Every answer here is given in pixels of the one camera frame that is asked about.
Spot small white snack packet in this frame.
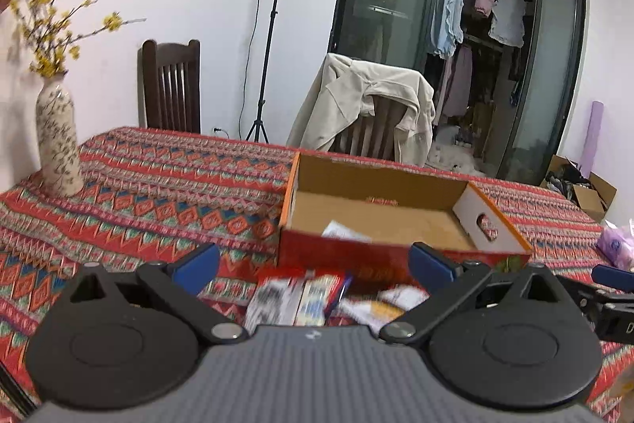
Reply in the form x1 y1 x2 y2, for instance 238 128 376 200
321 220 371 241

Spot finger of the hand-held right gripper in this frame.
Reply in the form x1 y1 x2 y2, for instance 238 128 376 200
591 263 634 294
557 274 634 307

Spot dark wooden chair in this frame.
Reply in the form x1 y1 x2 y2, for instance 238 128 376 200
139 39 201 134

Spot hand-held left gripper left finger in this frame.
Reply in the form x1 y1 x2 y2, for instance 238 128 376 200
67 242 248 347

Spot black power cable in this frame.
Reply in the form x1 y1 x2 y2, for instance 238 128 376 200
239 0 271 141

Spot purple tissue pack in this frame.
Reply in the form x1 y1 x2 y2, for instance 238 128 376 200
596 219 634 270

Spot white hanging top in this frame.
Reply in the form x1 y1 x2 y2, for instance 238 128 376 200
489 0 527 48

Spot red blue snack packet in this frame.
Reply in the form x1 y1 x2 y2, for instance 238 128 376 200
296 272 353 327

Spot purple rolled yoga mat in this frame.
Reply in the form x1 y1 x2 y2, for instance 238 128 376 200
581 101 605 178

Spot brown open cardboard box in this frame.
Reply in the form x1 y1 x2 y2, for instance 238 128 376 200
542 154 617 222

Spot beige jacket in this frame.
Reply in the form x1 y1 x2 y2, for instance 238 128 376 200
286 53 437 166

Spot brown wooden chair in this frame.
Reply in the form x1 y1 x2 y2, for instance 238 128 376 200
342 96 397 161

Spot red orange cardboard box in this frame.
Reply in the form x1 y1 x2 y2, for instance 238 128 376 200
277 151 535 285

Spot light blue hanging shirt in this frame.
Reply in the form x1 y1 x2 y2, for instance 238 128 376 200
430 0 467 59

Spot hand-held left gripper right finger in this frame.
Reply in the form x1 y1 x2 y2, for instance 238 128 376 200
379 241 565 347

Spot yellow flower branches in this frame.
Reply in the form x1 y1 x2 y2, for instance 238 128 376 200
10 0 147 79

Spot mauve hanging clothing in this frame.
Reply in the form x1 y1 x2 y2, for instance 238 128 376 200
441 44 475 119

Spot white orange snack packet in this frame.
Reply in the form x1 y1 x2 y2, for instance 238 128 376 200
339 284 431 325

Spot floral ceramic vase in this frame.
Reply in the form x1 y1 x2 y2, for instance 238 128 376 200
36 73 85 198

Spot blue white striped snack packet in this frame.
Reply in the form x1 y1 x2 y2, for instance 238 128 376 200
245 277 305 329

